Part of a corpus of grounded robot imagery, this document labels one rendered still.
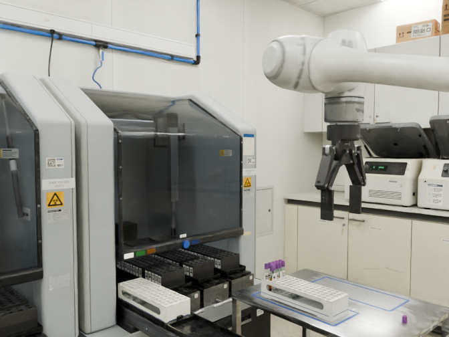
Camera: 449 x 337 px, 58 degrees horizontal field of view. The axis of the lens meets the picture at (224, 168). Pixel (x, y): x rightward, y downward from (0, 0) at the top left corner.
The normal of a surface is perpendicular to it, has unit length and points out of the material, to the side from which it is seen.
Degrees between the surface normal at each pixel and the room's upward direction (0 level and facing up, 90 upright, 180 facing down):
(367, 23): 90
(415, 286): 90
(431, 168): 59
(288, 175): 90
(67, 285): 90
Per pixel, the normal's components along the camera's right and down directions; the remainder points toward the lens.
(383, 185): -0.74, 0.04
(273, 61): -0.88, 0.00
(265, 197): 0.69, 0.04
